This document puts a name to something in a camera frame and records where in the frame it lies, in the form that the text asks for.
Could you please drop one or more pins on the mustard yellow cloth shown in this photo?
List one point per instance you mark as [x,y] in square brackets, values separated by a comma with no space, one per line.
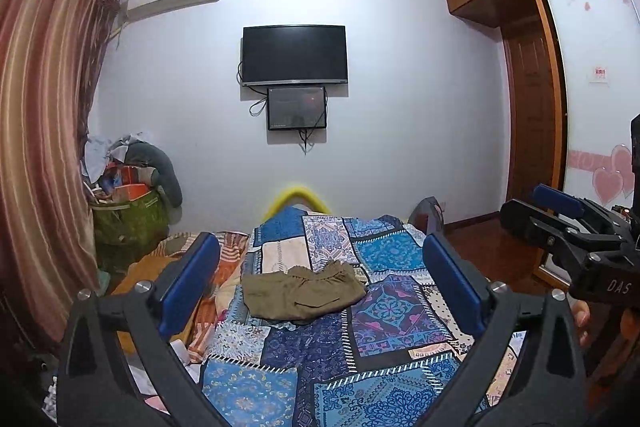
[145,272]

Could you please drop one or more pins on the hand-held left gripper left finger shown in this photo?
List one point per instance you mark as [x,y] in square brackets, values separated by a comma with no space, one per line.
[192,277]

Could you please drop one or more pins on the purple grey backpack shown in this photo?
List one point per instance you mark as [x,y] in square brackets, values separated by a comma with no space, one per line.
[427,217]

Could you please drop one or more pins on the olive green pants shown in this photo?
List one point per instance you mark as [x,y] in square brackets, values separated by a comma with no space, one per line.
[300,292]

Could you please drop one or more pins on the black wall television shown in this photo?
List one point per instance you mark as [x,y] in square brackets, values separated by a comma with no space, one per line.
[294,54]

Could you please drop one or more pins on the white sliding wardrobe door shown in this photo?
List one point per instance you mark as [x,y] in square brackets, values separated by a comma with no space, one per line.
[590,32]

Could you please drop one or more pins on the person's right hand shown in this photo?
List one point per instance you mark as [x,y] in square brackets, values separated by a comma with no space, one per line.
[581,319]

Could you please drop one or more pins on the orange striped bed cloth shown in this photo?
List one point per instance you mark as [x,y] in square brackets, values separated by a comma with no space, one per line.
[227,257]

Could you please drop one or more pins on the green bag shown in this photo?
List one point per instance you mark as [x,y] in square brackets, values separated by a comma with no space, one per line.
[130,227]

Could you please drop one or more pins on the small black wall monitor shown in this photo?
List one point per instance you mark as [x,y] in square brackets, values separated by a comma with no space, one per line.
[297,108]

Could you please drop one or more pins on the light blue cloth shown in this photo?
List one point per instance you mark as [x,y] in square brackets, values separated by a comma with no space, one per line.
[105,152]

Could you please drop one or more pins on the wooden room door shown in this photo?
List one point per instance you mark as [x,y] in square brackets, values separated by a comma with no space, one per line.
[532,117]

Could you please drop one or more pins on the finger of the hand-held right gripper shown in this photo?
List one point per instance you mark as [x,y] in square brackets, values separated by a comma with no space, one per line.
[530,219]
[557,201]

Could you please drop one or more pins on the striped pink brown curtain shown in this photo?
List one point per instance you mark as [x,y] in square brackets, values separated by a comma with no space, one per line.
[40,132]

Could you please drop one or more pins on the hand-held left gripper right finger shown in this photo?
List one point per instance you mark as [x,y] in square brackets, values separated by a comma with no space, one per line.
[452,287]

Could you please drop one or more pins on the orange box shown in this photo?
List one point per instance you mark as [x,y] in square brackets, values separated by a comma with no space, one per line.
[131,193]

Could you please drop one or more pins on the blue patchwork bed sheet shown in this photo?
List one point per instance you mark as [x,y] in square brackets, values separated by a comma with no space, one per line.
[360,342]

